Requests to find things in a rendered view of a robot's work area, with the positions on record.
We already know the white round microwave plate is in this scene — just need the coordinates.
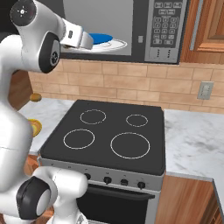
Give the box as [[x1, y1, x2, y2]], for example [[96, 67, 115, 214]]
[[60, 38, 129, 54]]

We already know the blue flat round object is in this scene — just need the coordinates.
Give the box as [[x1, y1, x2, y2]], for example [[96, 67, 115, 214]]
[[88, 32, 114, 46]]

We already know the wooden base cupboard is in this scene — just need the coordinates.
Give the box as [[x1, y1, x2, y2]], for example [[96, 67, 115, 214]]
[[153, 174, 224, 224], [23, 154, 41, 178]]

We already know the black oven door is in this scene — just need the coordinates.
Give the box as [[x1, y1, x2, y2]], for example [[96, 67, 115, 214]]
[[75, 183, 161, 224]]

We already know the black oven door handle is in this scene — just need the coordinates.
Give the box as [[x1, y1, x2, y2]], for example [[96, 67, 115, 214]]
[[87, 186, 156, 201]]

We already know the wooden tall cupboard panel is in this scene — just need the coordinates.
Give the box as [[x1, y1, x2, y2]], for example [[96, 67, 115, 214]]
[[8, 69, 33, 111]]

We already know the yellow round object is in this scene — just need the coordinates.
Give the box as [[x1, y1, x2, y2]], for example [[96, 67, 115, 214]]
[[27, 118, 43, 139]]

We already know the silver cupboard door handle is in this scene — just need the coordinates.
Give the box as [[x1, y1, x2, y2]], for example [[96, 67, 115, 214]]
[[189, 0, 205, 52]]

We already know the wooden wall cupboard door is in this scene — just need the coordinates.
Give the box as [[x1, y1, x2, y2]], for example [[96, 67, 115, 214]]
[[179, 0, 224, 65]]

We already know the black and silver microwave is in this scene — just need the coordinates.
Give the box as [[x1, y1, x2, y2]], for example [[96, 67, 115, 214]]
[[34, 0, 191, 65]]

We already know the grey wall socket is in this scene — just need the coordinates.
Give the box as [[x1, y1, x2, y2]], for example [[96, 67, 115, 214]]
[[197, 80, 215, 101]]

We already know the black hob stove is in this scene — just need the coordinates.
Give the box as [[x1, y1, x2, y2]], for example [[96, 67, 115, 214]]
[[38, 99, 167, 224]]

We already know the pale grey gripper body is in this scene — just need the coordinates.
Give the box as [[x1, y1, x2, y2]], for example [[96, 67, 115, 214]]
[[78, 29, 95, 51]]

